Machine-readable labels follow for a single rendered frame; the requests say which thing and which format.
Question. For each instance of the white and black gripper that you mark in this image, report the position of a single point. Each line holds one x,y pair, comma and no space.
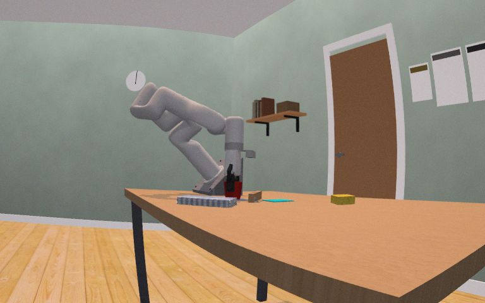
232,168

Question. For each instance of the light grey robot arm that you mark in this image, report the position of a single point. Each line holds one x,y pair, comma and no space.
185,119

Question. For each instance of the dark red cup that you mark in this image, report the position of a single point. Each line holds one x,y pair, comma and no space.
237,191

